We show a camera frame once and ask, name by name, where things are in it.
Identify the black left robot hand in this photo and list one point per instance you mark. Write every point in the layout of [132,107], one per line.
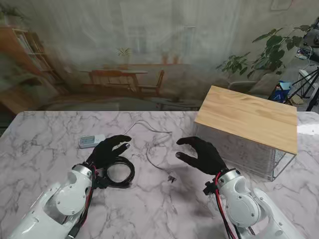
[104,152]

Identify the printed scenery backdrop cloth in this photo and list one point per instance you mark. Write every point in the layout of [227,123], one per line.
[99,49]

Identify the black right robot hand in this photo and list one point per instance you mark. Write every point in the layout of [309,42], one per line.
[207,156]

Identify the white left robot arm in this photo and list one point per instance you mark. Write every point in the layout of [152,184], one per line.
[67,199]

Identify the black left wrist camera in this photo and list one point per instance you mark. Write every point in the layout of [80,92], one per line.
[102,180]

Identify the white box on floor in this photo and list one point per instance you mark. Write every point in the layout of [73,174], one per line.
[309,74]

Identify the blue bag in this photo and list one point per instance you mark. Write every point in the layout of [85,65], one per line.
[280,93]

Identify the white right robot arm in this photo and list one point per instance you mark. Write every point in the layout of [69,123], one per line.
[241,204]

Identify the black tripod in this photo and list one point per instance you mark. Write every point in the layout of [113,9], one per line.
[305,84]

